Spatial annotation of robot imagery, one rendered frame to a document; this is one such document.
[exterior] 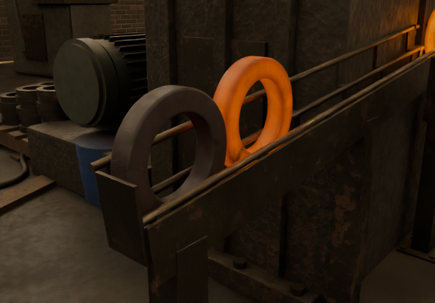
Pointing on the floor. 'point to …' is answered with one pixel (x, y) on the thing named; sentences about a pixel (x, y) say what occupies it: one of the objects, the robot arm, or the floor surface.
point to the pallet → (27, 114)
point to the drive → (89, 101)
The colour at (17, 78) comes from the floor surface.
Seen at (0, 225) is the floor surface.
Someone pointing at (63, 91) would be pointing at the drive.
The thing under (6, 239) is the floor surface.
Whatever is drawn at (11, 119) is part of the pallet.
